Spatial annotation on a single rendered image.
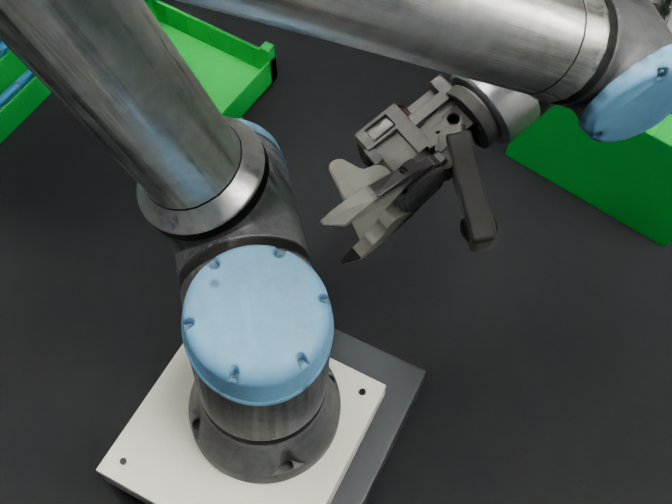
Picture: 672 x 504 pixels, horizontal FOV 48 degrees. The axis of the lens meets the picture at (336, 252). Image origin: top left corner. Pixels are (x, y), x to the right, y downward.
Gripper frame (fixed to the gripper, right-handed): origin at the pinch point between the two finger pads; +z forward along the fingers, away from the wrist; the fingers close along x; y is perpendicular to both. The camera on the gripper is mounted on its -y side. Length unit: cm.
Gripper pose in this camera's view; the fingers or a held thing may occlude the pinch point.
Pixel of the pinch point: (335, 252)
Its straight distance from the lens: 76.4
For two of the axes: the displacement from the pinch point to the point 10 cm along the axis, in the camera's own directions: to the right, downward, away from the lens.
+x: -1.4, -2.4, -9.6
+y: -6.2, -7.4, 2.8
